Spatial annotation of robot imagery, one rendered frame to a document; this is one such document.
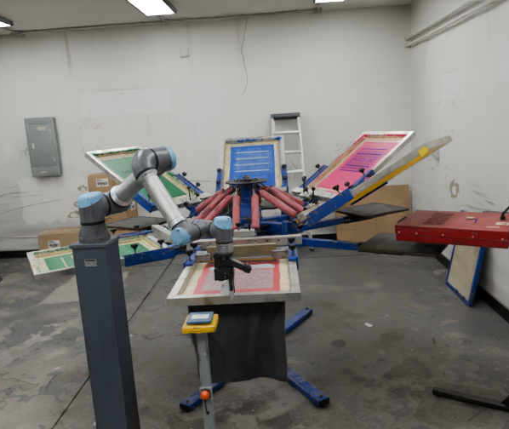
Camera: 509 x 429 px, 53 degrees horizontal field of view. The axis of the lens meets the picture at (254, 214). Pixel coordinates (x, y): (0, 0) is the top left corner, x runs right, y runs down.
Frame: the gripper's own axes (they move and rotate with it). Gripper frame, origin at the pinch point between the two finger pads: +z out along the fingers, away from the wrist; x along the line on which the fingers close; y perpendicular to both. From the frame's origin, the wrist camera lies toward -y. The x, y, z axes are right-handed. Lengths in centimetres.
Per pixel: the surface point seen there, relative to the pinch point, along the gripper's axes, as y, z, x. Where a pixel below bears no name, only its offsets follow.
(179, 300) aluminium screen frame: 23.7, 0.3, 1.9
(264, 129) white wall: -8, -58, -471
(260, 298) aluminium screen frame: -11.6, 0.9, 1.9
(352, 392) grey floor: -62, 98, -84
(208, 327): 7.8, 3.0, 25.5
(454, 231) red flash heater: -113, -11, -52
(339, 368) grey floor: -57, 98, -116
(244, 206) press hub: 2, -15, -138
